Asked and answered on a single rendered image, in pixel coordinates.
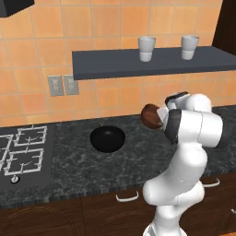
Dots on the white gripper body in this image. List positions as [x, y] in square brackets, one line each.
[162, 116]

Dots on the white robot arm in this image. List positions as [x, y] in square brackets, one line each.
[187, 159]

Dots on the brown bowl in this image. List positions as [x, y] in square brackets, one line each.
[150, 115]

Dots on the black bowl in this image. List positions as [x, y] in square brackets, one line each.
[107, 138]

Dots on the dark brown cabinet door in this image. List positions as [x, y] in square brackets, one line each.
[215, 209]
[40, 219]
[116, 216]

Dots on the white cup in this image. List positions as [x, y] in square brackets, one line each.
[146, 46]
[189, 45]

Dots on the black hob with white grates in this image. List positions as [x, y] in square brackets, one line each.
[24, 153]

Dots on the silver hob knob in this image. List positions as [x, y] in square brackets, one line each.
[14, 179]

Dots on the black range hood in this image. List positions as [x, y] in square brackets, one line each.
[14, 6]

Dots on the dark grey wall shelf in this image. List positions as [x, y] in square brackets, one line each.
[153, 63]

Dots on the grey wall outlet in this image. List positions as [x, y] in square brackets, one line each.
[71, 84]
[55, 85]

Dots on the dark brown wall cabinet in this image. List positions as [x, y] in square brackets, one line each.
[226, 24]

